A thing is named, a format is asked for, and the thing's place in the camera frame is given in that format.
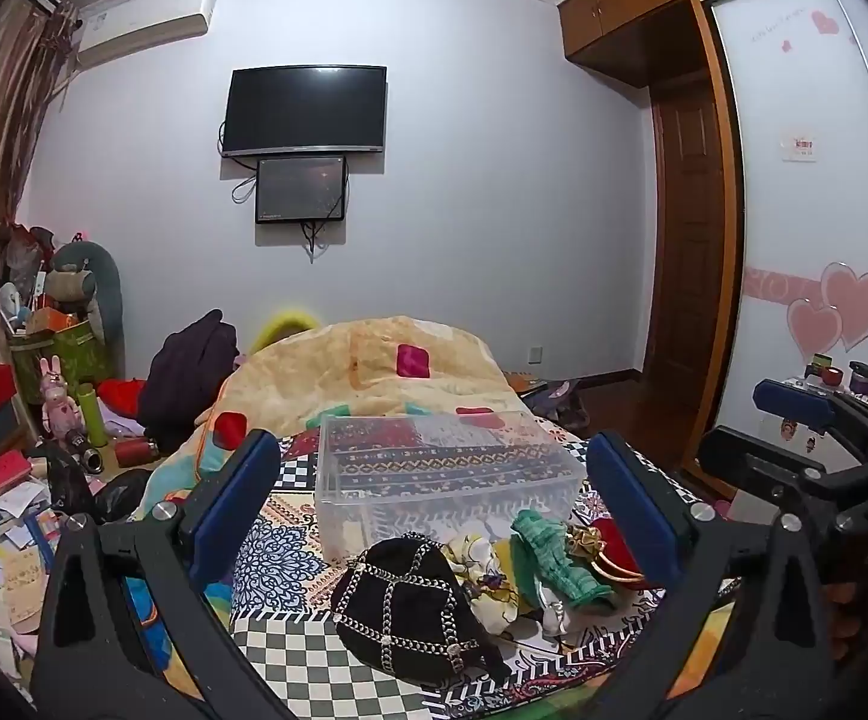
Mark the white silver cloth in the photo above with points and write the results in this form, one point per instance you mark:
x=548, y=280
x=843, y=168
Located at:
x=555, y=615

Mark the small black wall monitor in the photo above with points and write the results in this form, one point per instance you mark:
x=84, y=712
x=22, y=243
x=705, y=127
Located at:
x=302, y=189

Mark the dark jar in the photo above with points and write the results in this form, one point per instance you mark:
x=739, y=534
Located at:
x=865, y=376

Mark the grey plush toy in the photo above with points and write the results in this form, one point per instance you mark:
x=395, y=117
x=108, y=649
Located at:
x=85, y=277

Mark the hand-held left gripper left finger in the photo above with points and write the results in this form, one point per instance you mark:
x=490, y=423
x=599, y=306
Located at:
x=230, y=499

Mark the floral silk scarf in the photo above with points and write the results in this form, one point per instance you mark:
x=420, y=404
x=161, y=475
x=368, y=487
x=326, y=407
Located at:
x=479, y=577

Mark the white wardrobe door with hearts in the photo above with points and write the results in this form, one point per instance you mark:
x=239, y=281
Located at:
x=801, y=240

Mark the green bottle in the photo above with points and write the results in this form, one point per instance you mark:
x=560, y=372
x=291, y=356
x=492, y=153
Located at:
x=92, y=416

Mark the red pouch with gold trim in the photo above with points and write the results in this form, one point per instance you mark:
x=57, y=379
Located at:
x=614, y=551

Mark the patterned patchwork bedsheet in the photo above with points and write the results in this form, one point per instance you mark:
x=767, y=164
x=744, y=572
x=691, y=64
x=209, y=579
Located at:
x=291, y=540

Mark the brown wooden door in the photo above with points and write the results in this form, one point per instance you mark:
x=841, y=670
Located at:
x=689, y=240

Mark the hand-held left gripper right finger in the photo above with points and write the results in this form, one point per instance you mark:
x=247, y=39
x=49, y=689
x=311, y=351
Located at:
x=632, y=514

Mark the wooden overhead cabinet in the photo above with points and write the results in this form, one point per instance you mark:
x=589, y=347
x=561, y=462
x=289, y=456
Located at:
x=629, y=7

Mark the clear plastic storage box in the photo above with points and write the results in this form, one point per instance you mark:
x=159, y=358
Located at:
x=449, y=480

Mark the green gift bag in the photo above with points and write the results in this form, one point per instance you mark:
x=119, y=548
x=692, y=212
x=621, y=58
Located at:
x=77, y=356

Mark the yellow green pillow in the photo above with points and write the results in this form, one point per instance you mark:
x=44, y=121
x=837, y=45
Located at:
x=284, y=326

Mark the yellow cloth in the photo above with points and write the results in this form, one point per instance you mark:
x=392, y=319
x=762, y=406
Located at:
x=512, y=566

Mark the white air conditioner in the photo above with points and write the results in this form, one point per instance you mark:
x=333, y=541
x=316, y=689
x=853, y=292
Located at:
x=145, y=19

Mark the black jacket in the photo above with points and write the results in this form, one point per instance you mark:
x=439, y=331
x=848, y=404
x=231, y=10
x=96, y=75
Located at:
x=186, y=375

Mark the beige quilt with coloured patches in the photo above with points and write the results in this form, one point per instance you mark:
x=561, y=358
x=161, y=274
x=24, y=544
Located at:
x=314, y=375

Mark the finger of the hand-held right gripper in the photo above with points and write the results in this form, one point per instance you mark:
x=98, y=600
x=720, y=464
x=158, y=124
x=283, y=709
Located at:
x=792, y=401
x=748, y=454

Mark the red can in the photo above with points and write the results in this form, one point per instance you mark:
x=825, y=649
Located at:
x=136, y=452

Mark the person's right hand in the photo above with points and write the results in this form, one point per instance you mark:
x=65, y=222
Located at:
x=850, y=619

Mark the black wall television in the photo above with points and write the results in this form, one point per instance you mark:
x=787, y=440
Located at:
x=305, y=111

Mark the red cloth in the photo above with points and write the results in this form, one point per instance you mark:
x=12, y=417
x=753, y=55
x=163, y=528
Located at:
x=120, y=396

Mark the black plastic bag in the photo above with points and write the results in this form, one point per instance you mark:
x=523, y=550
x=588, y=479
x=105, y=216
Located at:
x=96, y=491

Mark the purple bag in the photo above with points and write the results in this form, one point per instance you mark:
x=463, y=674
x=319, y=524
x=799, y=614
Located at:
x=557, y=401

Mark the pink bunny plush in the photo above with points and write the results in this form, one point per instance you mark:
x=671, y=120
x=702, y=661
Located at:
x=57, y=401

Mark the green knitted scarf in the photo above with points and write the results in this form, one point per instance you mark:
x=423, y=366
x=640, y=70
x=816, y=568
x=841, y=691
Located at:
x=554, y=555

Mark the red jar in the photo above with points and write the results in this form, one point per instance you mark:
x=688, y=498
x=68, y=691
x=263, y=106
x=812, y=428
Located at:
x=829, y=375

